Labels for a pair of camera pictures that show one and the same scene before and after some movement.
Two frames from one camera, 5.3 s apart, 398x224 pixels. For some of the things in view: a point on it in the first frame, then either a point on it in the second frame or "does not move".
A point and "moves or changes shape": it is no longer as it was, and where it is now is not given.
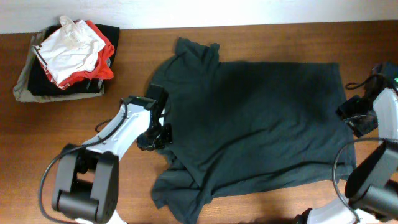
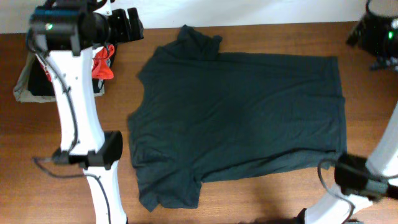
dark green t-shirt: [239, 126] moves or changes shape
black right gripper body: [359, 114] -> [377, 41]
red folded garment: [102, 70] does not move
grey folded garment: [20, 91] does not move
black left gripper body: [158, 136] -> [120, 29]
